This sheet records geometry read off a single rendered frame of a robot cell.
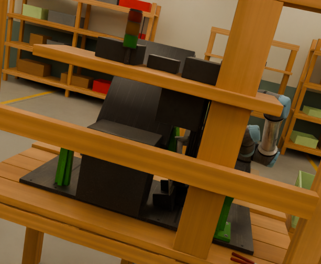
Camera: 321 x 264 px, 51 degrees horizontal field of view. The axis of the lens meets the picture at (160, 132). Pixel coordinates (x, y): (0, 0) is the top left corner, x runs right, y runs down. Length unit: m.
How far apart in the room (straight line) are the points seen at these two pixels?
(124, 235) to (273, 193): 0.61
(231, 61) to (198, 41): 6.04
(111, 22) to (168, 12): 1.24
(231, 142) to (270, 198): 0.23
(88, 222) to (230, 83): 0.80
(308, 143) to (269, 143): 4.94
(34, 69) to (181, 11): 3.32
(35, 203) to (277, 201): 0.98
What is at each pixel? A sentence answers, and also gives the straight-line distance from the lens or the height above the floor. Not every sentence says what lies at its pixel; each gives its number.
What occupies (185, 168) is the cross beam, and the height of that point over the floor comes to 1.24.
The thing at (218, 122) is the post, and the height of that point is 1.43.
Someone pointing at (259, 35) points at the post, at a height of 1.74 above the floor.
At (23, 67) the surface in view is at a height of 0.38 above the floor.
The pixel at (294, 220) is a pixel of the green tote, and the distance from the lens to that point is 2.15.
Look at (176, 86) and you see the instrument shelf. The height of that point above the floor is 1.52.
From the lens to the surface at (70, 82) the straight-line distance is 7.40.
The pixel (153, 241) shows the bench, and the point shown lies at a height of 0.88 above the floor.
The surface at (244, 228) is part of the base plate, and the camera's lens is 1.70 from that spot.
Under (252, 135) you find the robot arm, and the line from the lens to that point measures 1.53.
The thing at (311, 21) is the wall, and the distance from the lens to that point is 7.36.
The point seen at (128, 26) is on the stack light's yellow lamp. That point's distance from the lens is 1.26.
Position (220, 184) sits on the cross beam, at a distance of 1.22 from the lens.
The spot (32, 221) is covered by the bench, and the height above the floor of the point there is 0.80.
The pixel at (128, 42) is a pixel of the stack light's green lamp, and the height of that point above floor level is 1.62.
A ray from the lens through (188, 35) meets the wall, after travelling 7.24.
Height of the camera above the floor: 1.67
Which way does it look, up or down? 16 degrees down
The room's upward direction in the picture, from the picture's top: 13 degrees clockwise
